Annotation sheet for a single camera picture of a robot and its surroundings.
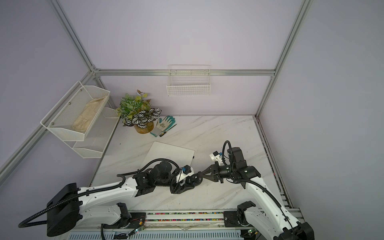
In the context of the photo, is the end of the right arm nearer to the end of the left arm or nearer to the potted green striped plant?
the end of the left arm

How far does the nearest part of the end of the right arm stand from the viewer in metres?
0.65

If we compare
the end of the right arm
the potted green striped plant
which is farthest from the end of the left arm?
the potted green striped plant
